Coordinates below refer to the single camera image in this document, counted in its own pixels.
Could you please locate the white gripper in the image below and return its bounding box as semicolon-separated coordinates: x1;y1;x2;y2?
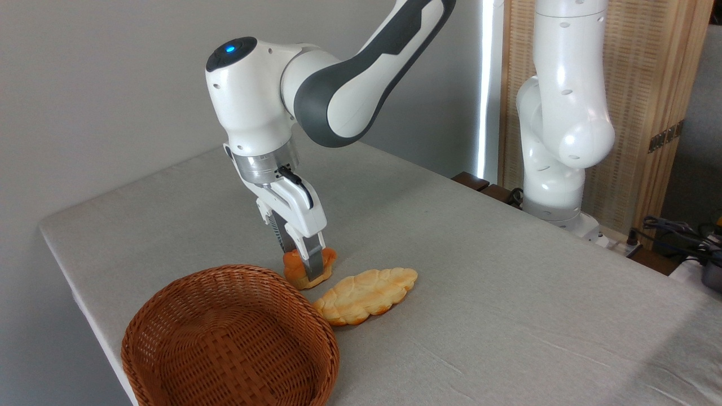
255;169;328;281

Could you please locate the small round orange bread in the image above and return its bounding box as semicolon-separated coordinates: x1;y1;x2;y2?
282;247;338;290

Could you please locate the long braided golden bread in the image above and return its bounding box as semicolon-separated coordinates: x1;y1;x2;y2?
312;267;419;326

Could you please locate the brown woven wicker basket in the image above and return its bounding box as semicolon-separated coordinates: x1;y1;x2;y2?
121;264;341;406

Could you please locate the dark brown wooden block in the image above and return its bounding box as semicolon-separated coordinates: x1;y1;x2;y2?
481;184;522;208
451;171;490;192

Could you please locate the grey tablecloth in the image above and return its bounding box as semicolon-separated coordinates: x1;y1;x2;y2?
38;133;722;406

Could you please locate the dark metal screen hinge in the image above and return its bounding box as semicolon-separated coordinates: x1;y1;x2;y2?
648;120;685;154

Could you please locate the light wooden folding screen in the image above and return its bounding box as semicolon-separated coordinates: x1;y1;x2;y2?
499;0;714;249

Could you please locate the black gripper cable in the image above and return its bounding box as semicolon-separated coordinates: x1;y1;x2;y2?
276;166;314;210

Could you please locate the black cable bundle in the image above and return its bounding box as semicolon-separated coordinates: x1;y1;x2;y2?
629;216;722;266

